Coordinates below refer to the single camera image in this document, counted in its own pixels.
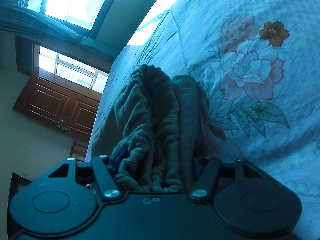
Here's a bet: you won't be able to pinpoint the teal curtain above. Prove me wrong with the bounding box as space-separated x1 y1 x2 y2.
1 3 119 61

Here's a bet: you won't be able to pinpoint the small side window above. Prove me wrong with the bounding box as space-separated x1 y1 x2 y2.
39 46 108 94

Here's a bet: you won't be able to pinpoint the brown wooden door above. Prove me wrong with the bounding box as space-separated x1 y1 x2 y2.
13 76 99 141

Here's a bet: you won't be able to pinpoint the grey fleece pants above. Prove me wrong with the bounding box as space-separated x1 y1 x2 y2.
91 65 204 193

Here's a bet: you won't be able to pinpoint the floral blue bed sheet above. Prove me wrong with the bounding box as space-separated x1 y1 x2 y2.
87 0 319 239

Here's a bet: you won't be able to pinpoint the wooden chair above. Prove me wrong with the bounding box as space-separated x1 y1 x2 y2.
69 140 88 162

